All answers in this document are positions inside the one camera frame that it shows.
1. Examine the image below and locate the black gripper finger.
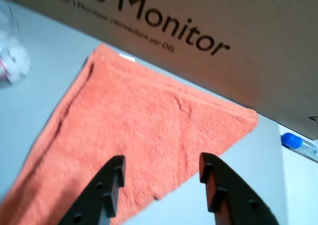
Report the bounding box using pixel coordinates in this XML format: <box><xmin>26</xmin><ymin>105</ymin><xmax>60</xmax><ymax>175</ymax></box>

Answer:
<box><xmin>199</xmin><ymin>152</ymin><xmax>280</xmax><ymax>225</ymax></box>
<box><xmin>58</xmin><ymin>154</ymin><xmax>126</xmax><ymax>225</ymax></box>

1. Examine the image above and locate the clear plastic jar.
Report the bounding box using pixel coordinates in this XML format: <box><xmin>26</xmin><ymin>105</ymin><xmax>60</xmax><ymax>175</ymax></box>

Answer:
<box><xmin>0</xmin><ymin>3</ymin><xmax>32</xmax><ymax>89</ymax></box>

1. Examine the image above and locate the grey desk mat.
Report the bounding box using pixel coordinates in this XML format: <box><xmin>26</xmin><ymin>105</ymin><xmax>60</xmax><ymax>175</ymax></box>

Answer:
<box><xmin>0</xmin><ymin>0</ymin><xmax>286</xmax><ymax>225</ymax></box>

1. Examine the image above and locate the brown cardboard monitor box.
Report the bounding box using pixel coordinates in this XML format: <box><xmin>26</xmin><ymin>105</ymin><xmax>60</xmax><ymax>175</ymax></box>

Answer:
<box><xmin>0</xmin><ymin>0</ymin><xmax>318</xmax><ymax>141</ymax></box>

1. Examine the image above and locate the orange terry towel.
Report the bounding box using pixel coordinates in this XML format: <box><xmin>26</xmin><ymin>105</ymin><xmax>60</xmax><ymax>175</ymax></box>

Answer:
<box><xmin>0</xmin><ymin>43</ymin><xmax>259</xmax><ymax>225</ymax></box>

